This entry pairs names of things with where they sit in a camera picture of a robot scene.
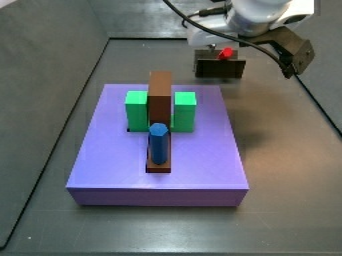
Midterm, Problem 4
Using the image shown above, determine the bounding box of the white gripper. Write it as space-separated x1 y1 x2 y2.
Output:
184 0 322 52

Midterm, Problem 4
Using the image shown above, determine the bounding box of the red peg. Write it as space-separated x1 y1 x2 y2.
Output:
218 47 234 60

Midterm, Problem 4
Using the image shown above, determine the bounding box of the purple board base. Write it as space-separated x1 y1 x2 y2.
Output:
65 84 248 206

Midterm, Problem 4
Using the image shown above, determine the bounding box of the black angled holder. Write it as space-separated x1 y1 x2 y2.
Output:
194 49 246 78

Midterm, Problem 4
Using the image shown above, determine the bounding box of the brown L-shaped block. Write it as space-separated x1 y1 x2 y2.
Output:
146 71 171 173

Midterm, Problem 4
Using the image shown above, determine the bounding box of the green U-shaped block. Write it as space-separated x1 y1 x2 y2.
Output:
124 91 198 133

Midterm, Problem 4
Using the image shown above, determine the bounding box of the blue hexagonal peg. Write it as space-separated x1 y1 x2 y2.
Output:
150 123 168 165

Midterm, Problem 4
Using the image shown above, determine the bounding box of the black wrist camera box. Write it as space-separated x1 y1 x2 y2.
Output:
243 26 315 78

